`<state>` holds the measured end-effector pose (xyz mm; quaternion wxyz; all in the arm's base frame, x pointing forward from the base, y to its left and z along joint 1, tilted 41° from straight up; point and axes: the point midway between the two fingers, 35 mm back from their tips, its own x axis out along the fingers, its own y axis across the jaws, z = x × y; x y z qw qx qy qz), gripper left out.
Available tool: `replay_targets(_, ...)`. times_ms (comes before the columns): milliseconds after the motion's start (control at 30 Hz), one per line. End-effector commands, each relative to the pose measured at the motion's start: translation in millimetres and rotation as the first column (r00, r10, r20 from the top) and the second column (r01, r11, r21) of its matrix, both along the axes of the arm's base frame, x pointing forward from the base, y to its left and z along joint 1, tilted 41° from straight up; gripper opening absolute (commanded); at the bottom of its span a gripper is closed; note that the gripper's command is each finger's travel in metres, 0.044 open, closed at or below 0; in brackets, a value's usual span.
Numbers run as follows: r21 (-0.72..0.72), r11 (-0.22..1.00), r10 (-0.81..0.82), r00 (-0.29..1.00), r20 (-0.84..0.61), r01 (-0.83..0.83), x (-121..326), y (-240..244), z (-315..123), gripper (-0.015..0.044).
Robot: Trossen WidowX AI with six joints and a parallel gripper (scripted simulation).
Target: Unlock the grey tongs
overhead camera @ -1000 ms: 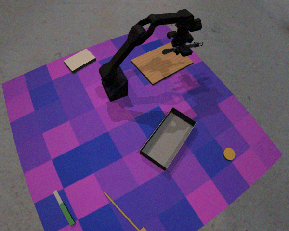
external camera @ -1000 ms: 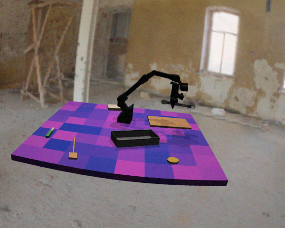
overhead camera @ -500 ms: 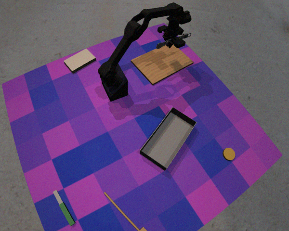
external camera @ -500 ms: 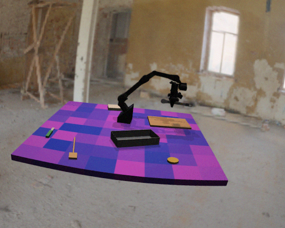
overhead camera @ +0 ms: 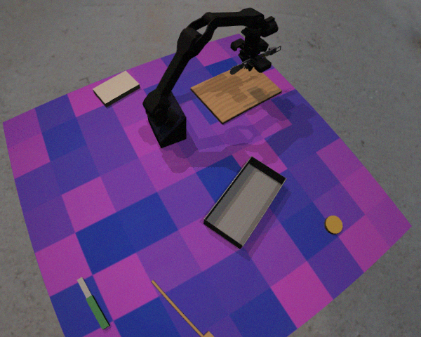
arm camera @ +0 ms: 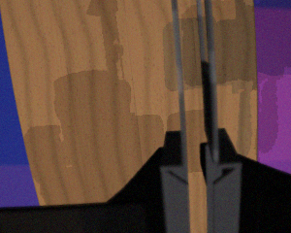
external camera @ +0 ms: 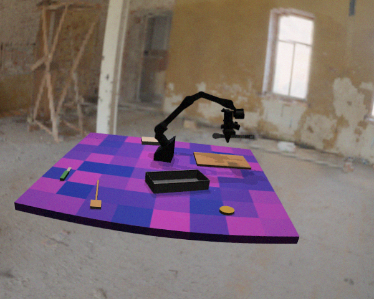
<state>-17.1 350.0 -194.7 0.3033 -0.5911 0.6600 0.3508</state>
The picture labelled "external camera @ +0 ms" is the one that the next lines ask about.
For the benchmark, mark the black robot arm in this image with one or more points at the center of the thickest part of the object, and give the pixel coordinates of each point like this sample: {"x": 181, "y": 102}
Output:
{"x": 189, "y": 100}

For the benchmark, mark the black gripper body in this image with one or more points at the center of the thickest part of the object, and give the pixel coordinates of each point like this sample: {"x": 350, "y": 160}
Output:
{"x": 227, "y": 127}

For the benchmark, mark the tan round disc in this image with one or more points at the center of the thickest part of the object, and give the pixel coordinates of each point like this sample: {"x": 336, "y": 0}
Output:
{"x": 226, "y": 210}

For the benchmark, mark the tan flat rectangular board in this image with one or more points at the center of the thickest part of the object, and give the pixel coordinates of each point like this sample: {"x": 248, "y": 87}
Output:
{"x": 149, "y": 141}

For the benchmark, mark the brown wooden board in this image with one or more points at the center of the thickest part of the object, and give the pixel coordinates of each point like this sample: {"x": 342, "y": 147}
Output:
{"x": 221, "y": 160}

